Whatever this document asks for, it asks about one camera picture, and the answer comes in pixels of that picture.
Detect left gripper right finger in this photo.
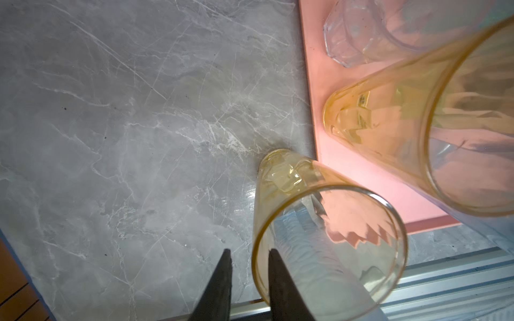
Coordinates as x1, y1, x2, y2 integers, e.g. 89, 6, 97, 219
269, 249, 314, 320

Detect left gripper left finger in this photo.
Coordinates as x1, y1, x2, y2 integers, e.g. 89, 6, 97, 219
188, 249, 233, 321

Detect amber orange glass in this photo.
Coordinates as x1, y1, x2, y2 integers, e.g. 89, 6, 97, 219
252, 149, 408, 320

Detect tall yellow glass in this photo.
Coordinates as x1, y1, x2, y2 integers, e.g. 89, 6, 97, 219
323, 18, 513, 216

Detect clear short glass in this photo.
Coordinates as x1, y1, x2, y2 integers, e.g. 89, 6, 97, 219
323, 1, 495, 68

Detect pink plastic tray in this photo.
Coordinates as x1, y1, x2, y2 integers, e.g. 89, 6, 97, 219
298, 0, 514, 235

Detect aluminium front rail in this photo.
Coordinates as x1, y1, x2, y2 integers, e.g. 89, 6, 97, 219
160, 245, 514, 321

